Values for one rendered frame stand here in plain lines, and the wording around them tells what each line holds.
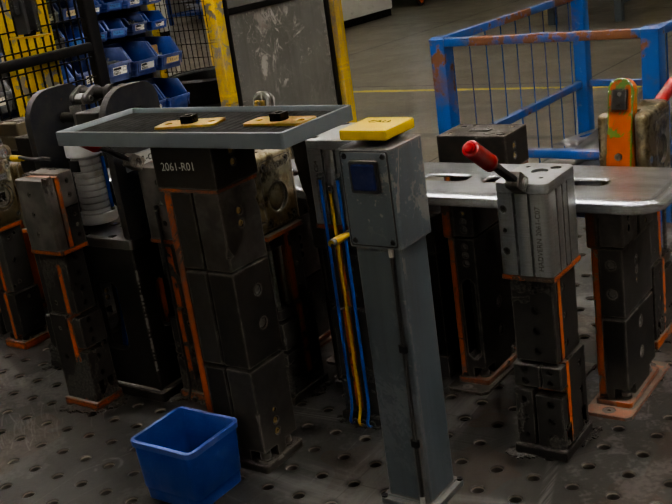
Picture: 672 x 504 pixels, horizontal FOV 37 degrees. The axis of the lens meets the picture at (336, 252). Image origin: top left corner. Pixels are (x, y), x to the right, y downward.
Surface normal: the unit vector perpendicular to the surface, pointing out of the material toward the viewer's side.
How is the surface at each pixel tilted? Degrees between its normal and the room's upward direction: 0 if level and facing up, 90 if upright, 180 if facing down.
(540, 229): 90
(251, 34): 91
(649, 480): 0
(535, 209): 90
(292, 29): 94
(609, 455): 0
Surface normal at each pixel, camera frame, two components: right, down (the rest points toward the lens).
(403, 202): 0.82, 0.07
